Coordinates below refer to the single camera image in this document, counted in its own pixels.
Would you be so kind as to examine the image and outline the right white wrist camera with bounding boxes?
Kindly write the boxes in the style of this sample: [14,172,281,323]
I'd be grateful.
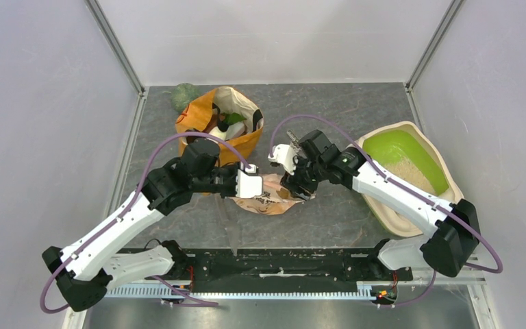
[268,144,297,175]

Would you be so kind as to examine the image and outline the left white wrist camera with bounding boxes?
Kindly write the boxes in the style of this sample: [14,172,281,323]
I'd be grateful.
[236,162,264,199]

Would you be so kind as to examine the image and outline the grey bag sealing clip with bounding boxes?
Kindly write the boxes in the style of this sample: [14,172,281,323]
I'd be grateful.
[286,130,300,149]

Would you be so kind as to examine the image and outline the green round vegetable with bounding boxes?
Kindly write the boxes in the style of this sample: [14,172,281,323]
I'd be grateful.
[170,83,202,114]

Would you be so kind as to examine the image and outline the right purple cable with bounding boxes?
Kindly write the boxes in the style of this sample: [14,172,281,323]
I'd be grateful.
[269,114,503,310]

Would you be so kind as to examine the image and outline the beige green litter box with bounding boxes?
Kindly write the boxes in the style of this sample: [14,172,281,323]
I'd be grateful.
[353,121,465,239]

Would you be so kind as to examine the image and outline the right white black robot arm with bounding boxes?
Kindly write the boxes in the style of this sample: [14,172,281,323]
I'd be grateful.
[268,130,479,280]

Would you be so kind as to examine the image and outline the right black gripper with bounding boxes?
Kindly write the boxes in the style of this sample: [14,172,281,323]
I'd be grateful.
[280,151,327,202]

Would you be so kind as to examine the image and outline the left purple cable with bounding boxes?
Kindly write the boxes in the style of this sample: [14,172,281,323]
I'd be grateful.
[39,132,257,315]

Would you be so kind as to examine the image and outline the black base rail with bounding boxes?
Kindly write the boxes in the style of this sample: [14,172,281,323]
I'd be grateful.
[162,247,413,293]

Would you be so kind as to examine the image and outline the orange paper bag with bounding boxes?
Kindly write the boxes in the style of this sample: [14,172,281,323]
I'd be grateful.
[175,86,264,158]

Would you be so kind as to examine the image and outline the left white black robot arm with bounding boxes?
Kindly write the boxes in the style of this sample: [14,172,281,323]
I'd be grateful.
[42,133,264,312]

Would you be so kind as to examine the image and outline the white bottle in bag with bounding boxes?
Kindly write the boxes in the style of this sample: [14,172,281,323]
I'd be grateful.
[209,122,246,141]

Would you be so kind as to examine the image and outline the pink cat litter bag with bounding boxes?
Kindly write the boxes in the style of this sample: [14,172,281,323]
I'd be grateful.
[231,173,304,215]

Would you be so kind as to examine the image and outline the purple cable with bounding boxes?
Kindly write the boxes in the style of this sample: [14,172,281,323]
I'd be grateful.
[269,114,503,310]
[39,132,257,315]

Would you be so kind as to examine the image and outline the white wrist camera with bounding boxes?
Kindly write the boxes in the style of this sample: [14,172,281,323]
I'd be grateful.
[268,144,297,175]
[236,162,264,199]

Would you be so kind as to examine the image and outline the green leaf in bag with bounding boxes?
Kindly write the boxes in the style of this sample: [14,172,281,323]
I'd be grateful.
[223,112,247,125]

